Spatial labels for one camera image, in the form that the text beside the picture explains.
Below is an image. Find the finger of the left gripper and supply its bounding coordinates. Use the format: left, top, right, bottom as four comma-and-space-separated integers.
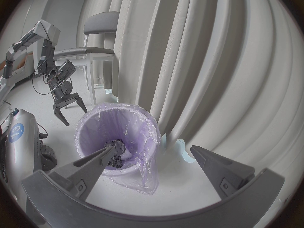
53, 107, 70, 127
73, 95, 88, 114

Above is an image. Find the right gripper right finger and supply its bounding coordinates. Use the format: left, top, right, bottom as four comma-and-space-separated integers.
190, 145, 256, 200

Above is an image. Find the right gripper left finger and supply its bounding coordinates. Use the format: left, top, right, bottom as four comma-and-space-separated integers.
49, 146, 116, 202

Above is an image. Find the black plastic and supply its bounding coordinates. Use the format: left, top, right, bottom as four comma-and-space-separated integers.
104, 139, 126, 168

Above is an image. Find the purple plastic bag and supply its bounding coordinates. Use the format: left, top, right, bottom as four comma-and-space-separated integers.
75, 102, 162, 195

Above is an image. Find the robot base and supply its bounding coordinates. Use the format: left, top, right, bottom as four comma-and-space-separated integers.
0, 108, 57, 223

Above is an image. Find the white trash bin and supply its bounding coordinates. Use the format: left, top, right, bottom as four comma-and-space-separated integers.
76, 105, 160, 177

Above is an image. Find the grey chair with white legs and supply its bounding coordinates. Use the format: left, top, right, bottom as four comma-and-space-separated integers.
54, 11, 120, 106

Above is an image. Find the white curtain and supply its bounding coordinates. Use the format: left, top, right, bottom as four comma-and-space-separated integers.
76, 0, 303, 173

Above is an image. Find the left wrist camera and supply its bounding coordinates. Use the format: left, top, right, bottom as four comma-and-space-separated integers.
60, 81, 73, 95

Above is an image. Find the black cable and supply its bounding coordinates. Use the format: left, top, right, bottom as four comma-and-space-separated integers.
32, 56, 54, 95

